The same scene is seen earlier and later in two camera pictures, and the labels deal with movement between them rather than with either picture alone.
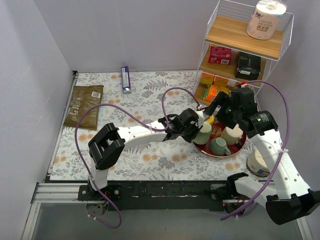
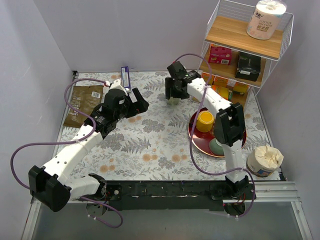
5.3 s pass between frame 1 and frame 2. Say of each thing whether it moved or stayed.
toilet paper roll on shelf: stayed
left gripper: moved
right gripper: moved
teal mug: stayed
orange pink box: stayed
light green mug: moved
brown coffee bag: stayed
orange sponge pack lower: stayed
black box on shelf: stayed
